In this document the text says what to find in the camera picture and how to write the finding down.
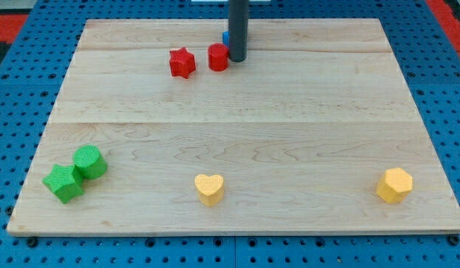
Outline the yellow heart block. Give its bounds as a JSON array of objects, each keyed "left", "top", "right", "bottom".
[{"left": 194, "top": 174, "right": 225, "bottom": 207}]

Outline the yellow hexagon block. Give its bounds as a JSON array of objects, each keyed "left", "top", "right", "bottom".
[{"left": 376, "top": 167, "right": 413, "bottom": 204}]

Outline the red cylinder block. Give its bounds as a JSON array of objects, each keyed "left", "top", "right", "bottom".
[{"left": 208, "top": 43, "right": 229, "bottom": 71}]

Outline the red star block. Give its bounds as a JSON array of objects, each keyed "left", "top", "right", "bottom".
[{"left": 169, "top": 47, "right": 196, "bottom": 79}]

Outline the wooden board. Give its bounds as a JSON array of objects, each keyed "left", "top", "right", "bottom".
[{"left": 7, "top": 19, "right": 460, "bottom": 237}]

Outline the blue block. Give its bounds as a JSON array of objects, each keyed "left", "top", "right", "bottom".
[{"left": 222, "top": 31, "right": 229, "bottom": 47}]

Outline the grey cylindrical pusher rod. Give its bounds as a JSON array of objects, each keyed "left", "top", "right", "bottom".
[{"left": 228, "top": 0, "right": 249, "bottom": 63}]

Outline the green cylinder block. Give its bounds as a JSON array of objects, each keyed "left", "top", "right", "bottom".
[{"left": 73, "top": 144, "right": 108, "bottom": 179}]

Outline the green star block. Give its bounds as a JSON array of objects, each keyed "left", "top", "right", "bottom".
[{"left": 42, "top": 165, "right": 85, "bottom": 204}]

